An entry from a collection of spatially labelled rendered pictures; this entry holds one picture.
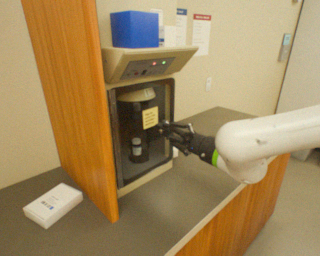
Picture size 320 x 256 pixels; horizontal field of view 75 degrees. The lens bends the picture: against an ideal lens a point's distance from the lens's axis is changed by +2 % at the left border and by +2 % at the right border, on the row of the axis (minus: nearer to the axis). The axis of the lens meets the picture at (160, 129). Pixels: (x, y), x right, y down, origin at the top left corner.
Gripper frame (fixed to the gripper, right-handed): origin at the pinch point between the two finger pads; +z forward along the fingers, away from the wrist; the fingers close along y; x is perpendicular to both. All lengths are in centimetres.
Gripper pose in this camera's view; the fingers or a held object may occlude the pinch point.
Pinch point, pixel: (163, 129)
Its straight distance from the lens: 83.7
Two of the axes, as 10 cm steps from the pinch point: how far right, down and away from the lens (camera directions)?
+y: -0.1, -9.1, -4.2
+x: -7.3, 3.0, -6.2
